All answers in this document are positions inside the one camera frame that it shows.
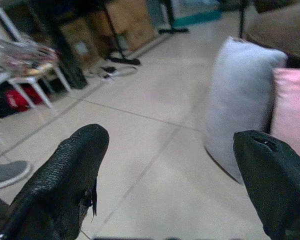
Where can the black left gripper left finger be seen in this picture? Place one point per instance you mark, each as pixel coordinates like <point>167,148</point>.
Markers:
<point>57,180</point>

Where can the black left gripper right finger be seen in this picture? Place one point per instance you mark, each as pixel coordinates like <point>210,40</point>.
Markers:
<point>270,180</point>

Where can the pink pillow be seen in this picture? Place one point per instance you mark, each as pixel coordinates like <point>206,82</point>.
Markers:
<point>293,110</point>

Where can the white pillow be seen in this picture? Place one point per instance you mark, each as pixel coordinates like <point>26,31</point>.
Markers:
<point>237,100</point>

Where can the brown sofa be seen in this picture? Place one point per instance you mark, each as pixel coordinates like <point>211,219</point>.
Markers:
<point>280,32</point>

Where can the grey shoe with white sole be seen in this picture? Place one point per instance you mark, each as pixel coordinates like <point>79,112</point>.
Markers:
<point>6,173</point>

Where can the red and black bag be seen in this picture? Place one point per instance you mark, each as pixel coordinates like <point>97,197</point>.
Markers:
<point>12,100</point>

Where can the black stand leg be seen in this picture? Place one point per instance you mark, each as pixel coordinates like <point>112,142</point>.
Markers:
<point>62,50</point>

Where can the clear plastic bag clutter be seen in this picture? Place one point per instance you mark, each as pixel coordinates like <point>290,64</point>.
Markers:
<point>17,56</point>

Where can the black tripod stand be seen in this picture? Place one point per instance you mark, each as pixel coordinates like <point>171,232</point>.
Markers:
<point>118,47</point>

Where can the thin black pole stand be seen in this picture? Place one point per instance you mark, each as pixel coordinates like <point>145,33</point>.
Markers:
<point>242,20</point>

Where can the large brown cardboard box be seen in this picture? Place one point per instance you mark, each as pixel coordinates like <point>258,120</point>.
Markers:
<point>132,22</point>

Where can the teal edged glass partition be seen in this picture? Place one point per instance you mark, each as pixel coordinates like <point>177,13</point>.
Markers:
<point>195,11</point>

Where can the black T-base stand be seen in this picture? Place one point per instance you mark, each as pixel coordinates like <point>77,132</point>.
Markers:
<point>171,20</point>

